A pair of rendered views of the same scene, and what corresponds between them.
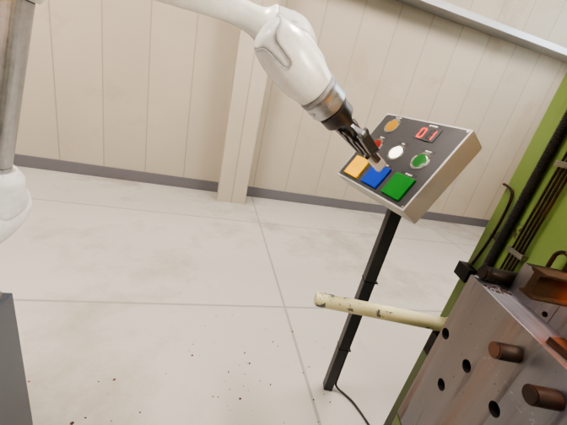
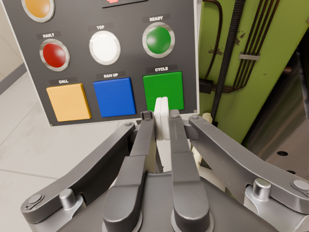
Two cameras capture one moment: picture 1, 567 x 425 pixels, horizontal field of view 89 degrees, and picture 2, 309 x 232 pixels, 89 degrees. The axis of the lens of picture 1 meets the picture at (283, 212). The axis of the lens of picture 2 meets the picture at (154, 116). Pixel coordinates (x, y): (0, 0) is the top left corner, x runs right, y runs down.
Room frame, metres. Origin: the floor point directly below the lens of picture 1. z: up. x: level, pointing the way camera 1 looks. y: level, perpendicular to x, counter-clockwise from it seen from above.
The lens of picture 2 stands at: (0.72, -0.10, 1.22)
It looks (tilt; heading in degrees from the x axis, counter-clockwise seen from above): 50 degrees down; 306
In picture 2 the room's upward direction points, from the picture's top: 12 degrees counter-clockwise
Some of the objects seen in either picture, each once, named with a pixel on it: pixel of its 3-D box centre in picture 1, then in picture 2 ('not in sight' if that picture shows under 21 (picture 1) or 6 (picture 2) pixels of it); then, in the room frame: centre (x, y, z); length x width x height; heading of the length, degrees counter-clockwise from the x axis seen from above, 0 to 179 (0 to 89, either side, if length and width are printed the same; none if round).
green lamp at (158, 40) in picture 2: (419, 160); (158, 40); (0.86, -0.35, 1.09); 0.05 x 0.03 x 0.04; 2
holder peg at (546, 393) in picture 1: (542, 397); not in sight; (0.31, -0.41, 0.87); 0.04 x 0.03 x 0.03; 92
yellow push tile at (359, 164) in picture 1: (358, 167); (70, 102); (1.02, -0.22, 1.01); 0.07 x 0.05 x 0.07; 27
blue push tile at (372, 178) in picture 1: (375, 176); (116, 97); (0.93, -0.26, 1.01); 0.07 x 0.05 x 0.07; 27
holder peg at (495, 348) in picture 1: (504, 352); not in sight; (0.39, -0.40, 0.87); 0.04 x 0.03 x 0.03; 92
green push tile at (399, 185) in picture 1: (398, 186); (163, 92); (0.84, -0.31, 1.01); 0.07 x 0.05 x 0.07; 27
